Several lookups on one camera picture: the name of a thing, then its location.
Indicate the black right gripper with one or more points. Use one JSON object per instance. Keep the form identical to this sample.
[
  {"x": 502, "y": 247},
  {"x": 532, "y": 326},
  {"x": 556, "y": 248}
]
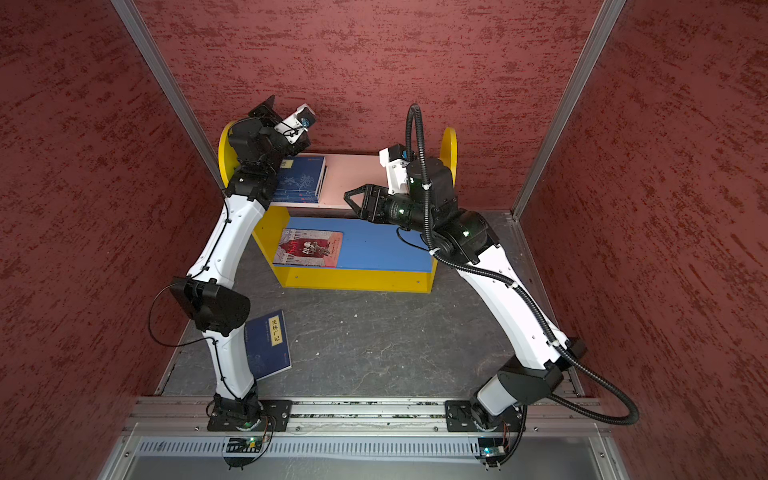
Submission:
[{"x": 378, "y": 198}]

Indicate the blue book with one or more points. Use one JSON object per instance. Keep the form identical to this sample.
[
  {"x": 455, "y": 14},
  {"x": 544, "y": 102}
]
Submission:
[
  {"x": 300, "y": 179},
  {"x": 267, "y": 345}
]

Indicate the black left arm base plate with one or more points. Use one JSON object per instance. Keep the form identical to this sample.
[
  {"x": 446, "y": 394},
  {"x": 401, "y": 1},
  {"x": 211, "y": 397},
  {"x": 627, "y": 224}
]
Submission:
[{"x": 273, "y": 417}]

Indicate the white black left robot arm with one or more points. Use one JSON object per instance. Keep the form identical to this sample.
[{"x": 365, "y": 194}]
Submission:
[{"x": 251, "y": 152}]

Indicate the aluminium corner profile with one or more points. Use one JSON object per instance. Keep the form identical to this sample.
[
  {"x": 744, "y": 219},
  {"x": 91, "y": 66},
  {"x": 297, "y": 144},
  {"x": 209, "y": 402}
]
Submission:
[
  {"x": 137, "y": 29},
  {"x": 594, "y": 44}
]

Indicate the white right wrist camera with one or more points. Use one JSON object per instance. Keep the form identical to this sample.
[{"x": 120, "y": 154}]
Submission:
[{"x": 395, "y": 161}]

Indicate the right controller circuit board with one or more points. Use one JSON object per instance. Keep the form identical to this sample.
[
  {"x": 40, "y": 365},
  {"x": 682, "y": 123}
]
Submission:
[{"x": 492, "y": 448}]

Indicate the left aluminium corner profile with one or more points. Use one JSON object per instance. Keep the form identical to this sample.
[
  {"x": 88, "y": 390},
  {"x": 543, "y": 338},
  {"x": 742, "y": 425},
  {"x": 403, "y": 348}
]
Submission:
[{"x": 137, "y": 29}]

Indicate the controller circuit board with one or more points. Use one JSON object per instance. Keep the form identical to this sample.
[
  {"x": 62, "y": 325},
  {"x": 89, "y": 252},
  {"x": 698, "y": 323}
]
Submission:
[
  {"x": 492, "y": 448},
  {"x": 243, "y": 446}
]

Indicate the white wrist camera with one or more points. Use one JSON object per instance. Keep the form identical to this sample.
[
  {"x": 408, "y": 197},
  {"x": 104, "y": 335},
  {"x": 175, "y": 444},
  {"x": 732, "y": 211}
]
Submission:
[
  {"x": 295, "y": 125},
  {"x": 395, "y": 161}
]

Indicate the right aluminium corner profile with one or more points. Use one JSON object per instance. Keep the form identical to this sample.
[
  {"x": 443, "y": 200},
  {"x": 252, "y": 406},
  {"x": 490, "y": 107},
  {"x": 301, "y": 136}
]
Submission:
[{"x": 594, "y": 44}]

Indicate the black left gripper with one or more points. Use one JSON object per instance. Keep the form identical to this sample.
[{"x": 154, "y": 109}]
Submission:
[{"x": 296, "y": 147}]

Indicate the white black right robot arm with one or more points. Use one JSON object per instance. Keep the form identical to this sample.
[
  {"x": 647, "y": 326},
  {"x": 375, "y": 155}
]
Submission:
[{"x": 464, "y": 240}]

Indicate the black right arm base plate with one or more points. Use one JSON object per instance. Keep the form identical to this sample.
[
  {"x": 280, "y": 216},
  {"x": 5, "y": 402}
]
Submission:
[{"x": 470, "y": 416}]

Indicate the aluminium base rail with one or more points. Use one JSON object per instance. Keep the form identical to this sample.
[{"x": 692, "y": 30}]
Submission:
[{"x": 347, "y": 416}]

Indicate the yellow pink blue bookshelf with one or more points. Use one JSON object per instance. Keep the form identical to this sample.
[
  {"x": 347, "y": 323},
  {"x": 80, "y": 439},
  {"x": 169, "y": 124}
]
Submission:
[{"x": 372, "y": 257}]

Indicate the left controller circuit board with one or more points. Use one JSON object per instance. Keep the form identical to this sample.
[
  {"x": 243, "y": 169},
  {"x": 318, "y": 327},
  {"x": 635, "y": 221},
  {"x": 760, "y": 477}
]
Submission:
[{"x": 243, "y": 446}]

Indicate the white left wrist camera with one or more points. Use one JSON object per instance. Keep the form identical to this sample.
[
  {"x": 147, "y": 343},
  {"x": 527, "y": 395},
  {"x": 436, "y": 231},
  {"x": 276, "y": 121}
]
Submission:
[{"x": 295, "y": 125}]

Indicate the red Hamlet picture book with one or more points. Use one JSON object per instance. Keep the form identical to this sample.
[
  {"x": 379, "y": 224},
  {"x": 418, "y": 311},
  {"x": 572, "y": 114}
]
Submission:
[{"x": 308, "y": 248}]

